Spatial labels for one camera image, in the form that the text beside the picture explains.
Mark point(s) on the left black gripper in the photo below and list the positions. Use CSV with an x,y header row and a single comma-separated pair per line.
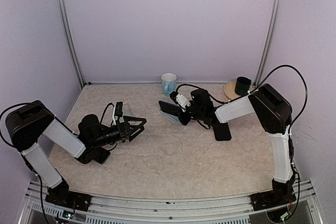
x,y
124,128

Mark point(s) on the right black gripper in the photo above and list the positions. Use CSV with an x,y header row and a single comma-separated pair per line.
x,y
184,119

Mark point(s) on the light blue phone case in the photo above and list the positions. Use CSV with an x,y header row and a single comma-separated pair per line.
x,y
171,117

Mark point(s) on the black phone blue edge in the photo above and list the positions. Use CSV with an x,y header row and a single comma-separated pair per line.
x,y
170,108

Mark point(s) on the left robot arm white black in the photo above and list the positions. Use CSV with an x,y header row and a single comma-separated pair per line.
x,y
27,122

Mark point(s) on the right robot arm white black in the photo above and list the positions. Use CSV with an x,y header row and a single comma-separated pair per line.
x,y
274,113

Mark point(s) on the clear phone case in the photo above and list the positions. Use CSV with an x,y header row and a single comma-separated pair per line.
x,y
127,111

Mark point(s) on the black phone left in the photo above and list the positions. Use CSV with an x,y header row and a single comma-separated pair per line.
x,y
101,156

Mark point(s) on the light blue mug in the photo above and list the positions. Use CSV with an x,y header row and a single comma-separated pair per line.
x,y
168,82

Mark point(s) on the beige plate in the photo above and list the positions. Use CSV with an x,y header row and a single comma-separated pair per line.
x,y
229,91

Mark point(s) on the dark green cup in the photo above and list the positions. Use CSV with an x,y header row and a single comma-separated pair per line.
x,y
242,85

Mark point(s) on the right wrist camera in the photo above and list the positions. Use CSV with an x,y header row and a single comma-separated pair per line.
x,y
180,100

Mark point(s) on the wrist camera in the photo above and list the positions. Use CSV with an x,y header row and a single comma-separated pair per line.
x,y
117,113
180,100

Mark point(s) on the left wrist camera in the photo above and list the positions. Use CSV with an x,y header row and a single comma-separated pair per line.
x,y
117,113

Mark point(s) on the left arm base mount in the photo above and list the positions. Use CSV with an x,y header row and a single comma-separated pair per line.
x,y
68,199

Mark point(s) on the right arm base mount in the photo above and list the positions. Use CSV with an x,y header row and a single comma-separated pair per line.
x,y
281,194

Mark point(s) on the left aluminium frame post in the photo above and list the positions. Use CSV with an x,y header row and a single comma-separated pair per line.
x,y
70,43

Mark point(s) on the aluminium frame post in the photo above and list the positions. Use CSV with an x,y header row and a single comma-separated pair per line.
x,y
70,43
268,41

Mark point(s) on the right aluminium frame post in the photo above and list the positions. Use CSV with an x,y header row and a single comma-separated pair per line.
x,y
268,41

